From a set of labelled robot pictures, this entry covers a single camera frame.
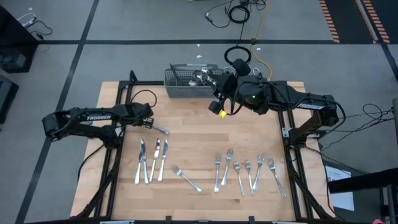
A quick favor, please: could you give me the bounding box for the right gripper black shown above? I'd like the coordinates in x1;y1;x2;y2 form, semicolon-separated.
207;58;251;115

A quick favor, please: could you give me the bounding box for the silver table knife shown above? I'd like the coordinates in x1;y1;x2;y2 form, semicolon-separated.
139;139;150;185
157;139;169;183
134;146;144;185
151;123;171;136
149;138;160;184
169;63;182;86

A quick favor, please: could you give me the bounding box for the silver fork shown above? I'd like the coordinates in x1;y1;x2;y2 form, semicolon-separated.
170;164;203;194
267;157;287;199
244;159;255;197
251;152;266;192
233;161;246;197
213;151;222;194
220;147;234;187

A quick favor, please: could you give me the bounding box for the grey plastic silverware basket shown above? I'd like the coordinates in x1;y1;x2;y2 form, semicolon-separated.
164;63;229;99

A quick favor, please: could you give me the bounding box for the black case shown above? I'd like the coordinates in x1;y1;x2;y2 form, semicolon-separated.
0;74;19;124

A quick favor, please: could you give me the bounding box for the black cabinet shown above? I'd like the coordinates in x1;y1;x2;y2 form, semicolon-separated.
0;5;40;74

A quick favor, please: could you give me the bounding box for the white paper sheet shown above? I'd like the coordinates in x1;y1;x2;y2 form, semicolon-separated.
324;166;355;212

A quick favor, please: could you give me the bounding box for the black desk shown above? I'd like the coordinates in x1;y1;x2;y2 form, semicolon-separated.
326;167;398;194

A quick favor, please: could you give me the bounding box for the grey pole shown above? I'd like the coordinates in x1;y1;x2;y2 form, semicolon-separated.
392;97;398;147

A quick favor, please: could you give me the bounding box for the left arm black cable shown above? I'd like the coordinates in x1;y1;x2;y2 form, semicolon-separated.
129;89;158;109

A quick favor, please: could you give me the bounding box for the black cable coil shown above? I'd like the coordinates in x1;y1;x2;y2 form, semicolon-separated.
227;4;251;24
223;45;252;66

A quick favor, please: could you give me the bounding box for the yellow floor cable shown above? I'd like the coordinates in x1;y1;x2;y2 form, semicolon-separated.
249;0;274;83

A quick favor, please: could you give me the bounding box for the thin black floor cable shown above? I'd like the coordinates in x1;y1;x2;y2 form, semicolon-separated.
204;0;233;29

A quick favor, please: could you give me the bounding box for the white floor cable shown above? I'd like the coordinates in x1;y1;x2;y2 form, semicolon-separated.
16;12;37;28

